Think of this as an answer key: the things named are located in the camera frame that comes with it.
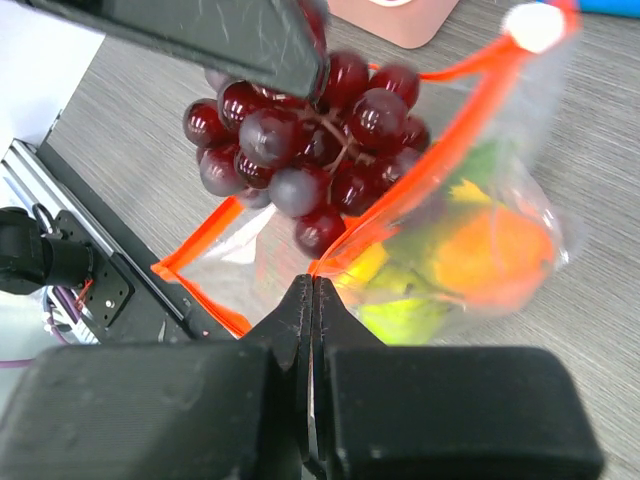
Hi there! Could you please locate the pink divided tray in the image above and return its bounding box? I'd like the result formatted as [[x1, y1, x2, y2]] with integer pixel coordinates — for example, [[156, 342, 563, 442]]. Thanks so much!
[[328, 0, 459, 50]]

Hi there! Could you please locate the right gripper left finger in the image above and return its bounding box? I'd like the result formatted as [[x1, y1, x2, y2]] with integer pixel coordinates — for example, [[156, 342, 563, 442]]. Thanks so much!
[[1, 275, 313, 479]]

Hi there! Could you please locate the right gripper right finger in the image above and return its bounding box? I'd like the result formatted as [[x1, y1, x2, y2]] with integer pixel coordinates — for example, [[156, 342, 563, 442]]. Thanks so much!
[[311, 278, 605, 479]]

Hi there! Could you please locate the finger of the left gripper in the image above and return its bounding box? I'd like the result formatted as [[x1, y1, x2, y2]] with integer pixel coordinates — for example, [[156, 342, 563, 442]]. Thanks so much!
[[29, 0, 328, 99]]

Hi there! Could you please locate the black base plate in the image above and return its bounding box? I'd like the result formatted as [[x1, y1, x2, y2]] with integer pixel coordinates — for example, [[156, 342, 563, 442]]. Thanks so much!
[[34, 142, 236, 346]]

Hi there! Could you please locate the green pear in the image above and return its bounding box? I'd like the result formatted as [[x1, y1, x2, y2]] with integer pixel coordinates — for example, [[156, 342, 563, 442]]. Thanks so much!
[[356, 264, 457, 346]]

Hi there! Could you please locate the clear zip top bag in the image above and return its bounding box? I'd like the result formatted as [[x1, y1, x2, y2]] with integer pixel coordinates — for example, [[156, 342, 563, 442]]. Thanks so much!
[[153, 1, 579, 345]]

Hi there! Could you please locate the purple grape bunch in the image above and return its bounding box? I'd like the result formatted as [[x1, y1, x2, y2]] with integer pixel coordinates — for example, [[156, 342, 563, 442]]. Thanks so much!
[[182, 0, 432, 261]]

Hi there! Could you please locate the blue folded cloth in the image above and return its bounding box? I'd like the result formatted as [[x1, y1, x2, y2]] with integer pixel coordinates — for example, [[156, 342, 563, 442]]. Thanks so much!
[[534, 0, 640, 19]]

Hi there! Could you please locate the yellow banana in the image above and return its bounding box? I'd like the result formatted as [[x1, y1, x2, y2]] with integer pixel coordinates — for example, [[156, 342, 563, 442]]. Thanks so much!
[[337, 179, 491, 288]]

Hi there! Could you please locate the green orange mango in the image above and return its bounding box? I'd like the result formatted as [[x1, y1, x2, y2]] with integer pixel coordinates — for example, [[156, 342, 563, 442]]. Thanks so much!
[[384, 144, 556, 311]]

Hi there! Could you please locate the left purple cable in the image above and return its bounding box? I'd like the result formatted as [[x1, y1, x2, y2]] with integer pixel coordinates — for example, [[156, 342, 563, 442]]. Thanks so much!
[[0, 284, 91, 371]]

